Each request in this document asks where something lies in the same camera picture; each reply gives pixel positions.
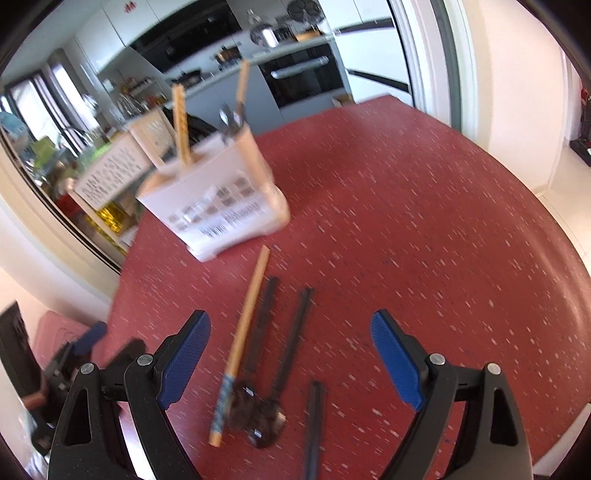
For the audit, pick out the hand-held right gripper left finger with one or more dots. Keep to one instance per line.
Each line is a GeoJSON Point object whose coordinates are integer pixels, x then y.
{"type": "Point", "coordinates": [184, 355]}

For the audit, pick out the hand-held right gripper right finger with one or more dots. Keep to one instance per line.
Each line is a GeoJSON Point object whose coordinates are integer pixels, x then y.
{"type": "Point", "coordinates": [397, 364]}

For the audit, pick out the bamboo cutting board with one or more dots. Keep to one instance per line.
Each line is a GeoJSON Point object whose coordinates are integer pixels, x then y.
{"type": "Point", "coordinates": [307, 33]}

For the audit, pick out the white plastic utensil holder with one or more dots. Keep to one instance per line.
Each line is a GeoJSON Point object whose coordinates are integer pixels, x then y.
{"type": "Point", "coordinates": [217, 203]}

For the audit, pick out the black patterned bag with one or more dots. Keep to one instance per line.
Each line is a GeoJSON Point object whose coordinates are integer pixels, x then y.
{"type": "Point", "coordinates": [196, 127]}

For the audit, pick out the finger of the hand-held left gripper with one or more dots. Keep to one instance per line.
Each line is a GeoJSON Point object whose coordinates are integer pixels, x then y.
{"type": "Point", "coordinates": [88, 340]}
{"type": "Point", "coordinates": [125, 351]}

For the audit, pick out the white plastic storage cart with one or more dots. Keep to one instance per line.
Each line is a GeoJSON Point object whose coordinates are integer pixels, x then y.
{"type": "Point", "coordinates": [115, 170]}

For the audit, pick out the steel cooking pot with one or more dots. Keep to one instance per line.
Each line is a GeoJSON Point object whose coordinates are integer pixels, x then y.
{"type": "Point", "coordinates": [227, 54]}

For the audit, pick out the black range hood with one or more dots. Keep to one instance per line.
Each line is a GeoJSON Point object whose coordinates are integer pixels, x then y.
{"type": "Point", "coordinates": [189, 32]}

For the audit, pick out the black built-in oven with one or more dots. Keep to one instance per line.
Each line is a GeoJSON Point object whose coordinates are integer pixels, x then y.
{"type": "Point", "coordinates": [302, 76]}

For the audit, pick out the black chopstick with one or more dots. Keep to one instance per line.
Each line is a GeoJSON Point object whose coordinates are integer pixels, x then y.
{"type": "Point", "coordinates": [315, 429]}

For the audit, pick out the black wok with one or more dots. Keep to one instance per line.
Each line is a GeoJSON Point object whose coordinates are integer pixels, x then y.
{"type": "Point", "coordinates": [189, 76]}

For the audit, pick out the round wall rack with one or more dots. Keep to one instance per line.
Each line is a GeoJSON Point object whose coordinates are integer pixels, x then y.
{"type": "Point", "coordinates": [304, 9]}

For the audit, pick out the gold foil bag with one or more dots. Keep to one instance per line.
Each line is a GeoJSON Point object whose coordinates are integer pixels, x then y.
{"type": "Point", "coordinates": [111, 219]}

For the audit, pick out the steel rice cooker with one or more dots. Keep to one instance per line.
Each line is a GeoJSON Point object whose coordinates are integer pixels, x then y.
{"type": "Point", "coordinates": [265, 34]}

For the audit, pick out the red paper sticker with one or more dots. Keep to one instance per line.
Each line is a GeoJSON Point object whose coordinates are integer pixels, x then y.
{"type": "Point", "coordinates": [129, 6]}

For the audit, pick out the white wall cabinets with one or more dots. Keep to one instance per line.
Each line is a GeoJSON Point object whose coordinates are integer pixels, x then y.
{"type": "Point", "coordinates": [106, 32]}

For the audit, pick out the white refrigerator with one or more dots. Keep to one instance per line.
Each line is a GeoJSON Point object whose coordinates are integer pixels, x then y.
{"type": "Point", "coordinates": [374, 46]}

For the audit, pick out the metal spoon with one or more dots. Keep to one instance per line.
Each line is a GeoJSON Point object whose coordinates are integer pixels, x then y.
{"type": "Point", "coordinates": [227, 121]}

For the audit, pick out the pink plastic stool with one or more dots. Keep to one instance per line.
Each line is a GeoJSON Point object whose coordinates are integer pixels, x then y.
{"type": "Point", "coordinates": [60, 327]}

